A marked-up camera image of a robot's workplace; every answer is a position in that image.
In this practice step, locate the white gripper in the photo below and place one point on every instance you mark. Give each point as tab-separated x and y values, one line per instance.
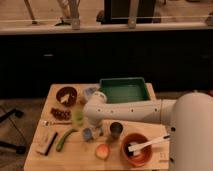
96	127

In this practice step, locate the blue sponge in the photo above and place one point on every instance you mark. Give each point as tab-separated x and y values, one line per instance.
90	134

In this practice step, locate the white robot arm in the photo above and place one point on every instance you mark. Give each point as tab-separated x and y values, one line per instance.
190	119

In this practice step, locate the small metal cup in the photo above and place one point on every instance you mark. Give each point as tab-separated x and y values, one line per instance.
116	129

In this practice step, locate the small light green cup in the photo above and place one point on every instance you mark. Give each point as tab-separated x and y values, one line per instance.
78	117

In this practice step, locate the orange round fruit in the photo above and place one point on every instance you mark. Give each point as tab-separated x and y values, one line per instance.
102	151

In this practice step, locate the green cucumber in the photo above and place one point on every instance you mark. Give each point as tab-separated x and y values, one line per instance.
61	142

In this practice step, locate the green plastic tray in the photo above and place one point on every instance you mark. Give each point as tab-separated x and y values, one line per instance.
123	90

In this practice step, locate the dark red bowl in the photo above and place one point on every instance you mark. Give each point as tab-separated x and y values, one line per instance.
67	96

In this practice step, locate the white brush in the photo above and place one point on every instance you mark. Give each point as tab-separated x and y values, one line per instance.
137	147

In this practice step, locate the orange terracotta bowl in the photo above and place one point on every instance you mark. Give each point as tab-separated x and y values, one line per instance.
137	158

